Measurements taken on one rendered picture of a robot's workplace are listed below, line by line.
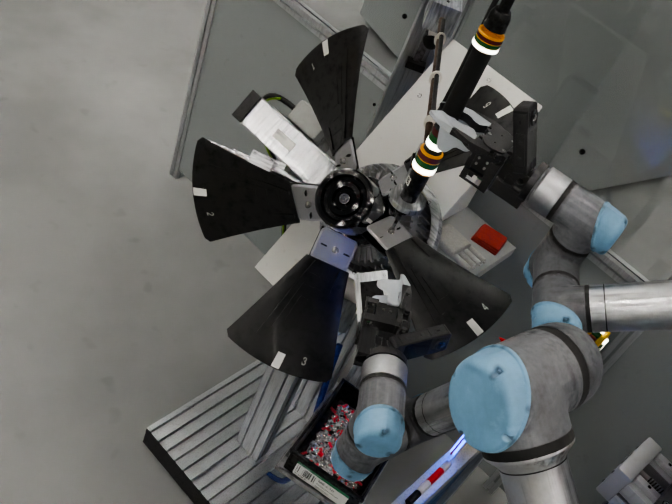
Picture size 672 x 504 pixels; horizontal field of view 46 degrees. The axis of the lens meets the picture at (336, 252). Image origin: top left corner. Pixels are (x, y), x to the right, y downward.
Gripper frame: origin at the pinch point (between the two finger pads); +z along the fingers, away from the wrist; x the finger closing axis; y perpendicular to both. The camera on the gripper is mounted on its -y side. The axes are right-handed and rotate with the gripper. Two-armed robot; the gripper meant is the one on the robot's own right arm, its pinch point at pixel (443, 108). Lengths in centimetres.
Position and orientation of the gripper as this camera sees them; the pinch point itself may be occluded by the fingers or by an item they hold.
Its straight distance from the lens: 136.6
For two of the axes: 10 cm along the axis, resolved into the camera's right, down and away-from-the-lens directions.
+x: 5.3, -4.6, 7.1
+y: -3.2, 6.7, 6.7
